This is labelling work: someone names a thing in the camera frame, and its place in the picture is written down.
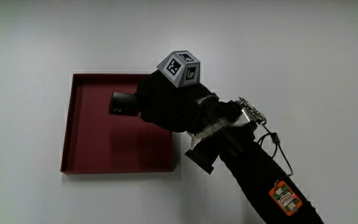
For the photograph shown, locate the person's right hand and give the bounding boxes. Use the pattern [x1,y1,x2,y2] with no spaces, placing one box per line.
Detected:
[134,50,226,135]

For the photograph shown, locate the orange circuit board module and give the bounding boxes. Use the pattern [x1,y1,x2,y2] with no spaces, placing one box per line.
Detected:
[268,180,303,217]

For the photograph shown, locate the person's right forearm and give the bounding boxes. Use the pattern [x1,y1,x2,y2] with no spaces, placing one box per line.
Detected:
[184,96,325,224]

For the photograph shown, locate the thin black cable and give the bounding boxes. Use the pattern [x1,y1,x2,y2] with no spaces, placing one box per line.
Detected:
[257,124,294,183]

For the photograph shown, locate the black cylindrical object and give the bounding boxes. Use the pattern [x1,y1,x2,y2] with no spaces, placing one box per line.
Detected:
[108,91,141,118]

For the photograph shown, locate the dark red square plate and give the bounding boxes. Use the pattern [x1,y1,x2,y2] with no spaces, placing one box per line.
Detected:
[60,73,175,175]

